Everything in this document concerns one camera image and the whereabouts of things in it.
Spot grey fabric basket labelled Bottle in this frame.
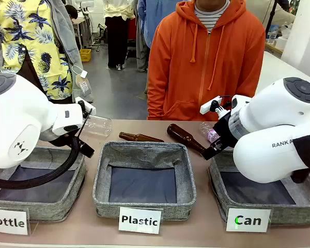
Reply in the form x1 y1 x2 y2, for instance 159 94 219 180
0 146 87 222

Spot person in cream top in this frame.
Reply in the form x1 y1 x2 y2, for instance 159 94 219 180
103 0 136 71

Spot clear bottle with pink label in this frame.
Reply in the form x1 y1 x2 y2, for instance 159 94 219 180
199 121 221 143

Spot white Can label sign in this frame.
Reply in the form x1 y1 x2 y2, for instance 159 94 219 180
225 208 272 234

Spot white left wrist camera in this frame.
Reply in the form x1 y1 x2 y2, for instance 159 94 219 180
74 96 97 111

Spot wide brown glass bottle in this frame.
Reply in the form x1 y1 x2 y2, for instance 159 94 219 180
166 123 206 154

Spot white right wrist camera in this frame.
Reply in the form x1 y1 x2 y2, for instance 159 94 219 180
199 96 224 115

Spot white Bottle label sign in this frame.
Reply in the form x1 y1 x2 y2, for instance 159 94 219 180
0 206 30 236

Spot person in yellow floral shirt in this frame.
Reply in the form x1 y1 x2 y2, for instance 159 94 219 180
0 0 95 104

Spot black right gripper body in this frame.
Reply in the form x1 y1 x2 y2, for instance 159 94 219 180
211 113 240 152

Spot paper tags on string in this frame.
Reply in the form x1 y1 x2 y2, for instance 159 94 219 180
71 65 92 98

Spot grey fabric basket labelled Can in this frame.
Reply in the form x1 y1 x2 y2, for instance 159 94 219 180
208 148 310 226

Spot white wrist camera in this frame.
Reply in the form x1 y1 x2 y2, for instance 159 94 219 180
74 96 97 111
199 96 224 115

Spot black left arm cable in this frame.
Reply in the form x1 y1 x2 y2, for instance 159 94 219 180
0 102 94 190

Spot grey fabric basket labelled Plastic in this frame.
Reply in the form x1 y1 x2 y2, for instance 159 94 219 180
92 141 197 222

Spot large clear plastic bottle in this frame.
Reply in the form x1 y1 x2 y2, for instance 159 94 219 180
81 115 113 137

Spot slim brown glass bottle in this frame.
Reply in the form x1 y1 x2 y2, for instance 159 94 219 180
118 131 165 143

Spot person in blue jacket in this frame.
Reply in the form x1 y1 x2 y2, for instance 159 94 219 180
136 0 173 73

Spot white Plastic label sign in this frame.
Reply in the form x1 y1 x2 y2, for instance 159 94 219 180
118 206 163 235

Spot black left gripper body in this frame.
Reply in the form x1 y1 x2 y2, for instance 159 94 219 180
42 127 85 149

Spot yellow plastic crate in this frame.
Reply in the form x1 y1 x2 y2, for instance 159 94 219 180
79 48 92 63

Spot person in orange hoodie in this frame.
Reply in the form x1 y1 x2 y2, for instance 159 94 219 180
146 0 267 122

